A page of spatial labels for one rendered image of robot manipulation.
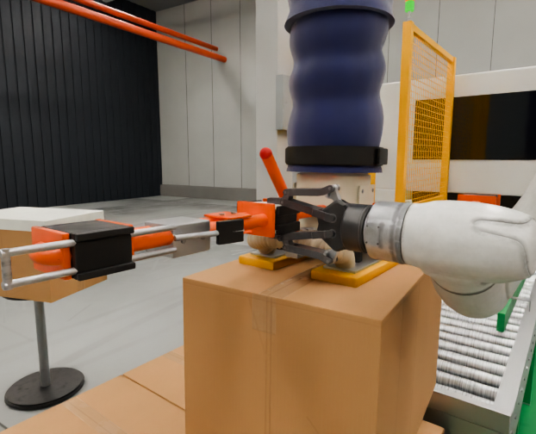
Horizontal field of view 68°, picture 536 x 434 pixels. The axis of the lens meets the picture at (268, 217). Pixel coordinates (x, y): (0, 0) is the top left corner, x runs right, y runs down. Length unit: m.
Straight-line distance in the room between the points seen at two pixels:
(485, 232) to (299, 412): 0.43
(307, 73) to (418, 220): 0.44
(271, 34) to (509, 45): 8.28
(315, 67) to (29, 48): 11.87
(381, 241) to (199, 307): 0.39
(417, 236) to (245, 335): 0.36
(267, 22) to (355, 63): 1.65
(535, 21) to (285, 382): 10.02
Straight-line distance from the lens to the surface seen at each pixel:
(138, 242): 0.51
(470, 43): 10.43
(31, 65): 12.49
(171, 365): 1.63
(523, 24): 10.43
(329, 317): 0.66
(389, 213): 0.59
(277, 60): 2.39
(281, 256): 0.90
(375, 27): 0.91
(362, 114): 0.86
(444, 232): 0.55
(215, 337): 0.80
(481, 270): 0.56
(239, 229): 0.58
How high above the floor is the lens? 1.31
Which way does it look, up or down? 8 degrees down
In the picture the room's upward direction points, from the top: straight up
